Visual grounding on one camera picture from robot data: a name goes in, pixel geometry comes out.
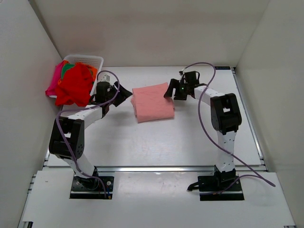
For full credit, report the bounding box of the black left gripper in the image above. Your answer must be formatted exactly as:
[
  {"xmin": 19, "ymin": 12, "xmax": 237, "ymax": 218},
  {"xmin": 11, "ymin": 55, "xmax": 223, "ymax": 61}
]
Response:
[{"xmin": 107, "ymin": 81, "xmax": 133, "ymax": 107}]

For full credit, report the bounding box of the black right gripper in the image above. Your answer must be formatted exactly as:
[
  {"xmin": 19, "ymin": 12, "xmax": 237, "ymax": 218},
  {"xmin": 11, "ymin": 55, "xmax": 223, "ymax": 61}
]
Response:
[{"xmin": 164, "ymin": 79, "xmax": 189, "ymax": 101}]

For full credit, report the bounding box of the salmon pink polo shirt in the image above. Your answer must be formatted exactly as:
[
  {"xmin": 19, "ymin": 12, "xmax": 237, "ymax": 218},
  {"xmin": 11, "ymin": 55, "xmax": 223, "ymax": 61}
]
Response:
[{"xmin": 131, "ymin": 82, "xmax": 175, "ymax": 123}]

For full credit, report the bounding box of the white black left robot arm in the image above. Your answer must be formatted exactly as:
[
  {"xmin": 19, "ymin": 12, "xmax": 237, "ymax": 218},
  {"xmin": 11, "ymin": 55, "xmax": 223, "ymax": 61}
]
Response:
[{"xmin": 49, "ymin": 81, "xmax": 133, "ymax": 191}]

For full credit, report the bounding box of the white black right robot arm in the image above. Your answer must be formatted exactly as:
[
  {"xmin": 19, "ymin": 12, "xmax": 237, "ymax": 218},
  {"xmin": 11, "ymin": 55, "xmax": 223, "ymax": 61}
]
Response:
[{"xmin": 164, "ymin": 71, "xmax": 242, "ymax": 193}]

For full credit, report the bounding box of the white plastic laundry basket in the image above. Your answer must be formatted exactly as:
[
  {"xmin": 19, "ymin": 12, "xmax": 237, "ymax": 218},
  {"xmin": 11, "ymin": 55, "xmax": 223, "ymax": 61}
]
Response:
[{"xmin": 63, "ymin": 54, "xmax": 105, "ymax": 98}]

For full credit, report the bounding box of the red t shirt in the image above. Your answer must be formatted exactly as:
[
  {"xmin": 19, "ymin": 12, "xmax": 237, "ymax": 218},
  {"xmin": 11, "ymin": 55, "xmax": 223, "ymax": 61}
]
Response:
[{"xmin": 55, "ymin": 64, "xmax": 94, "ymax": 107}]

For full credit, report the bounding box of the dark label on table edge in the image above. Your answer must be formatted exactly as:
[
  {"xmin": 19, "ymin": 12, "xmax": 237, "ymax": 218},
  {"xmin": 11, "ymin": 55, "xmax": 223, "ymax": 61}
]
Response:
[{"xmin": 215, "ymin": 66, "xmax": 230, "ymax": 70}]

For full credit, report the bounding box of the magenta pink t shirt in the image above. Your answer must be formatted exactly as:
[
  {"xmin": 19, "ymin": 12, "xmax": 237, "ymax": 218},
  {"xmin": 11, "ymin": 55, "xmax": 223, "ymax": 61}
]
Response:
[{"xmin": 45, "ymin": 60, "xmax": 69, "ymax": 97}]

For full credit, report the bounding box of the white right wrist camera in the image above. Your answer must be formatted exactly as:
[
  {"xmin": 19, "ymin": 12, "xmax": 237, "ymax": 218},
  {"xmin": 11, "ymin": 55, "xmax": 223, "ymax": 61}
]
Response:
[{"xmin": 179, "ymin": 69, "xmax": 185, "ymax": 82}]

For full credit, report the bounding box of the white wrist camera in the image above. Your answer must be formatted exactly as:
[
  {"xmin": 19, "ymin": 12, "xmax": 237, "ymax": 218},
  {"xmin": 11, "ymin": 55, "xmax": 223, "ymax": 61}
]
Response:
[
  {"xmin": 179, "ymin": 69, "xmax": 185, "ymax": 82},
  {"xmin": 99, "ymin": 74, "xmax": 110, "ymax": 83}
]

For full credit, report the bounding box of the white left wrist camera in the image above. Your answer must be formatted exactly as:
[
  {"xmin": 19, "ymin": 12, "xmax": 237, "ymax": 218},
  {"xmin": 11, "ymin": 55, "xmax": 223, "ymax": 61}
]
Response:
[{"xmin": 99, "ymin": 74, "xmax": 110, "ymax": 83}]

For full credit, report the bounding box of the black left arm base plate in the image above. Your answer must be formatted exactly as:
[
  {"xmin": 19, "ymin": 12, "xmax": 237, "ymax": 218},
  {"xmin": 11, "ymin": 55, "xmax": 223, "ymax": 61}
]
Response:
[{"xmin": 69, "ymin": 175, "xmax": 114, "ymax": 200}]

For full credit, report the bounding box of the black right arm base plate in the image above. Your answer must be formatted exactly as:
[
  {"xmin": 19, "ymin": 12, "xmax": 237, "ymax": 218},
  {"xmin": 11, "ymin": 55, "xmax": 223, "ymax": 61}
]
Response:
[{"xmin": 187, "ymin": 175, "xmax": 245, "ymax": 201}]

